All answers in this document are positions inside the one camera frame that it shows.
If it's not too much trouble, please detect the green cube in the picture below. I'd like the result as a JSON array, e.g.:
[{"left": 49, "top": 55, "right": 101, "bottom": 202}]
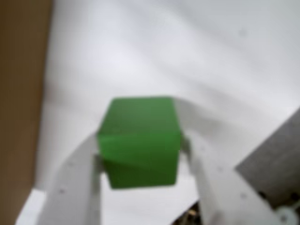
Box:
[{"left": 97, "top": 95, "right": 181, "bottom": 190}]

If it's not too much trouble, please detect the brown cardboard box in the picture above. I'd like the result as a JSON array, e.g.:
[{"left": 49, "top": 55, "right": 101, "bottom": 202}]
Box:
[{"left": 0, "top": 0, "right": 53, "bottom": 196}]

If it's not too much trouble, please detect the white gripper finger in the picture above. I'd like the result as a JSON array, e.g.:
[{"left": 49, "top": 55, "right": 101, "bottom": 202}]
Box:
[
  {"left": 35, "top": 132, "right": 104, "bottom": 225},
  {"left": 172, "top": 97, "right": 283, "bottom": 225}
]

